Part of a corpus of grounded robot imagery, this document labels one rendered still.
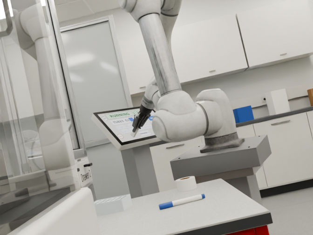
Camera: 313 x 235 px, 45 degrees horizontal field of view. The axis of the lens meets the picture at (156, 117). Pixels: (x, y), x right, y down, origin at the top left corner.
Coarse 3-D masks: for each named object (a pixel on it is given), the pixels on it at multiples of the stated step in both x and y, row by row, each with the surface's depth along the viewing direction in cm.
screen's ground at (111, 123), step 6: (102, 114) 242; (114, 120) 242; (120, 120) 244; (108, 126) 233; (114, 126) 236; (114, 132) 231; (120, 132) 234; (150, 132) 248; (126, 138) 231; (132, 138) 234
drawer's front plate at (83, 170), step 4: (84, 160) 193; (76, 164) 172; (80, 164) 178; (84, 164) 188; (80, 168) 176; (84, 168) 186; (88, 168) 196; (80, 172) 175; (84, 172) 184; (88, 172) 194; (80, 176) 173; (84, 176) 182; (80, 180) 171; (84, 180) 180; (88, 180) 189; (80, 184) 171; (84, 184) 178
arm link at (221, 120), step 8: (200, 96) 173; (208, 96) 171; (216, 96) 171; (224, 96) 173; (200, 104) 170; (208, 104) 169; (216, 104) 170; (224, 104) 171; (208, 112) 167; (216, 112) 169; (224, 112) 170; (232, 112) 174; (208, 120) 167; (216, 120) 169; (224, 120) 170; (232, 120) 173; (208, 128) 168; (216, 128) 169; (224, 128) 170; (232, 128) 172; (208, 136) 174; (216, 136) 171
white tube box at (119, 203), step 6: (108, 198) 131; (114, 198) 130; (120, 198) 126; (126, 198) 125; (96, 204) 124; (102, 204) 123; (108, 204) 123; (114, 204) 122; (120, 204) 122; (126, 204) 124; (96, 210) 124; (102, 210) 123; (108, 210) 123; (114, 210) 122; (120, 210) 122
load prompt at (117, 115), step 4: (120, 112) 252; (124, 112) 254; (128, 112) 256; (132, 112) 258; (136, 112) 261; (108, 116) 242; (112, 116) 244; (116, 116) 247; (120, 116) 248; (124, 116) 250; (128, 116) 252
